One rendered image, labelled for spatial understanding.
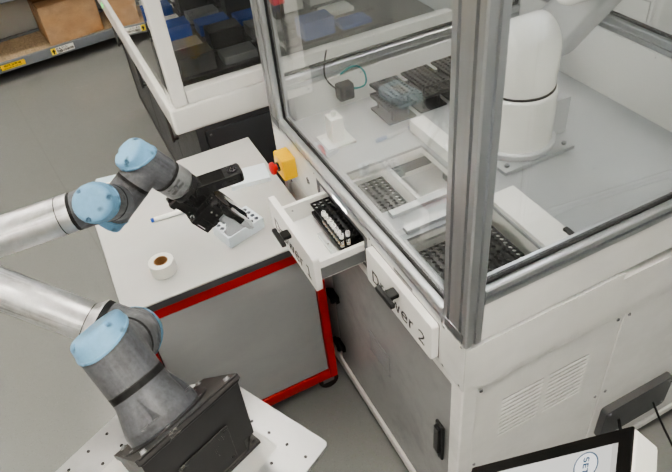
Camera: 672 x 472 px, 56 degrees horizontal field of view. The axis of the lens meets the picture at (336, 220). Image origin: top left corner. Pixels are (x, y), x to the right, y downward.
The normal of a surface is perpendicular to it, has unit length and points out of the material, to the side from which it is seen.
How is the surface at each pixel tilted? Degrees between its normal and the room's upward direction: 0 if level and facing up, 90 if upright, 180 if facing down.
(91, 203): 52
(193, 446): 90
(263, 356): 90
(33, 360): 0
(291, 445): 0
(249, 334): 90
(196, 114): 90
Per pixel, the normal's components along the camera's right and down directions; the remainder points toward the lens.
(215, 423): 0.74, 0.38
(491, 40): 0.44, 0.55
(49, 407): -0.09, -0.76
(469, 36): -0.89, 0.35
